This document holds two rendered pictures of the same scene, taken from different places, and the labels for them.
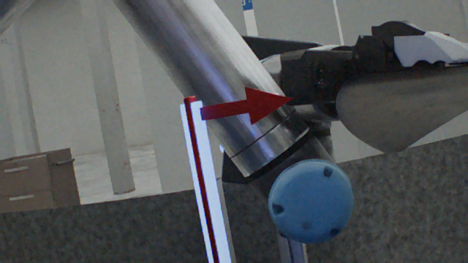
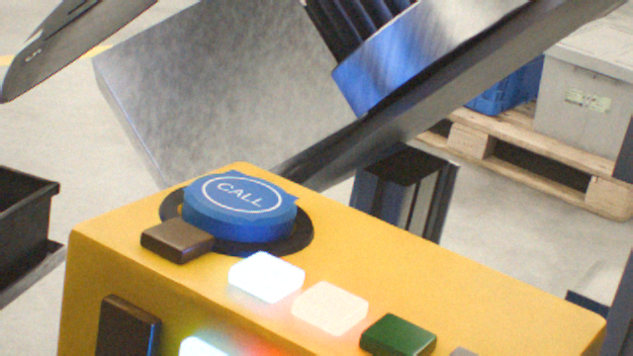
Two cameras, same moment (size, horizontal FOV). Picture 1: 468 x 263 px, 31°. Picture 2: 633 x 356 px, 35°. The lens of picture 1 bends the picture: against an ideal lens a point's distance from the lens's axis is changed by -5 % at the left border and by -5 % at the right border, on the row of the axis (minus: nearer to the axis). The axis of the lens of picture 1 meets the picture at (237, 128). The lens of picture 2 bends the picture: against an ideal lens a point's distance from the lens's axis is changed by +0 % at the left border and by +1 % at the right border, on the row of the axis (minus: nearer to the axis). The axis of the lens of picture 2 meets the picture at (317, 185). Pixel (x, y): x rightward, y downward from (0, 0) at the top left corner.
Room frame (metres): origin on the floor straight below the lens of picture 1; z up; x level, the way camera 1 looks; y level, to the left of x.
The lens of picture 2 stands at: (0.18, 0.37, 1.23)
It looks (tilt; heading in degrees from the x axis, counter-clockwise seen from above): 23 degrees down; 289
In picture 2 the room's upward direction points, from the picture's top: 12 degrees clockwise
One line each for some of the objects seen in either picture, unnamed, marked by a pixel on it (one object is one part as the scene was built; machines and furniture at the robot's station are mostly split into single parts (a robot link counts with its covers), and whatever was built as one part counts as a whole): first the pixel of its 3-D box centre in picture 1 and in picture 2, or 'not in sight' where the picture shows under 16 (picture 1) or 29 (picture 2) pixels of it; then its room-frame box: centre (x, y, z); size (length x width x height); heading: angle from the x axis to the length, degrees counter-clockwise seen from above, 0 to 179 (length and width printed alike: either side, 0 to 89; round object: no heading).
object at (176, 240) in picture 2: not in sight; (177, 240); (0.32, 0.11, 1.08); 0.02 x 0.02 x 0.01; 81
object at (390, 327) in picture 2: not in sight; (398, 340); (0.23, 0.12, 1.08); 0.02 x 0.02 x 0.01; 81
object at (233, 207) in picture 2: not in sight; (238, 212); (0.31, 0.08, 1.08); 0.04 x 0.04 x 0.02
